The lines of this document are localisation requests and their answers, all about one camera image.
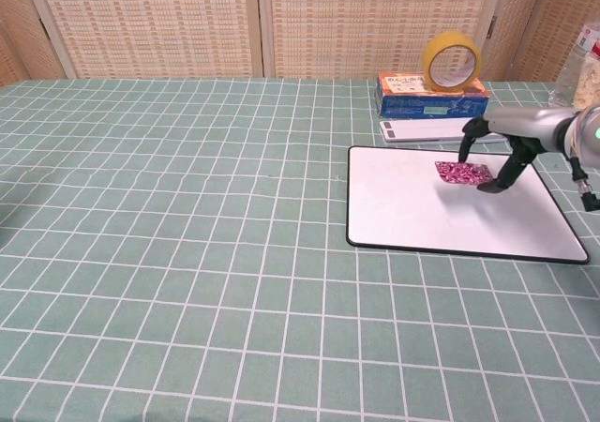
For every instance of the clear bag of snacks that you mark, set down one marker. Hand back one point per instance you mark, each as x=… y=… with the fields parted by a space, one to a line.
x=588 y=84

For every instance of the bamboo folding screen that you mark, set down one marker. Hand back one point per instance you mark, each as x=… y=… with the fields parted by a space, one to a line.
x=187 y=23

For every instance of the orange and blue carton box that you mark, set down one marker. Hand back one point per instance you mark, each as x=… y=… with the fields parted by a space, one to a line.
x=422 y=100

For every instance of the white board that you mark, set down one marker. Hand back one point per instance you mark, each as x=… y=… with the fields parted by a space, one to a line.
x=450 y=206

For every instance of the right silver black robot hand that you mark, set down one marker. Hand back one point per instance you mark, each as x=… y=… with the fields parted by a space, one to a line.
x=520 y=124

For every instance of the red patterned square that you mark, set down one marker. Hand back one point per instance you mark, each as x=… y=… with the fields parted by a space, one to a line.
x=461 y=173

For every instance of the yellow packing tape roll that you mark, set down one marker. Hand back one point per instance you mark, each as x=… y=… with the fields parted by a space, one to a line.
x=452 y=61

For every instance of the green checked tablecloth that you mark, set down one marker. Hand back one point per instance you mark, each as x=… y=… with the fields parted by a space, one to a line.
x=187 y=253

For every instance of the clear plastic water bottle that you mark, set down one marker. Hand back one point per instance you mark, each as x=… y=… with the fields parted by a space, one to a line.
x=569 y=75

